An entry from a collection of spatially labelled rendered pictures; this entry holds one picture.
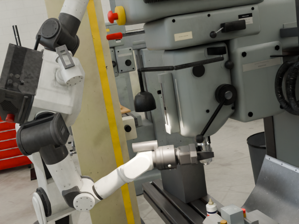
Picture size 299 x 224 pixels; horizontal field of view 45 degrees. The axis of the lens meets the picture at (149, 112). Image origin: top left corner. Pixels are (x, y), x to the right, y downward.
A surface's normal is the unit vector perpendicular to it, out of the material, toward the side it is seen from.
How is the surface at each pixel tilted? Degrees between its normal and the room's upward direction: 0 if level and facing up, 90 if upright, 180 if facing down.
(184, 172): 90
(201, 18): 90
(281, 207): 45
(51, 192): 82
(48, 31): 62
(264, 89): 90
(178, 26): 90
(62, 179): 103
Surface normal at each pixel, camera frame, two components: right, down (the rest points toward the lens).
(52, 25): -0.33, -0.24
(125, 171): -0.07, 0.09
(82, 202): 0.16, 0.40
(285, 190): -0.90, -0.25
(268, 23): 0.32, 0.15
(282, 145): -0.93, 0.21
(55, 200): 0.56, -0.08
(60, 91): 0.42, -0.44
